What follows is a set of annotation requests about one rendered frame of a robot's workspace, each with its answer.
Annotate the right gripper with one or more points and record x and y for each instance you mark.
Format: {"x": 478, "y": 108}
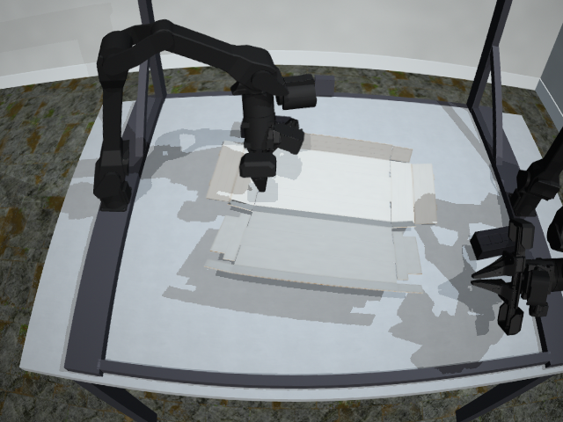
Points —
{"x": 260, "y": 163}

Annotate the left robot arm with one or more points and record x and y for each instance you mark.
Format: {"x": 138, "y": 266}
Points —
{"x": 541, "y": 179}

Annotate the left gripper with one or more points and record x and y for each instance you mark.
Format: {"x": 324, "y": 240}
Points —
{"x": 513, "y": 264}

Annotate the white cardboard blank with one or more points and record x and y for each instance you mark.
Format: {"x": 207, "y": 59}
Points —
{"x": 325, "y": 217}

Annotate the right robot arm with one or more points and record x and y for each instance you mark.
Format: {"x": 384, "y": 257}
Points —
{"x": 251, "y": 67}

